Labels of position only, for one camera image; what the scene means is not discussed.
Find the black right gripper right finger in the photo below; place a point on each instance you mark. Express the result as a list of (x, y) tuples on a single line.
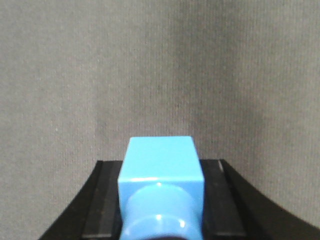
[(235, 210)]

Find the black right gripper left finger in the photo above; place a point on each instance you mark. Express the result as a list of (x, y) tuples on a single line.
[(94, 212)]

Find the light blue block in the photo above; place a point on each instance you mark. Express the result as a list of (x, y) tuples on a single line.
[(161, 188)]

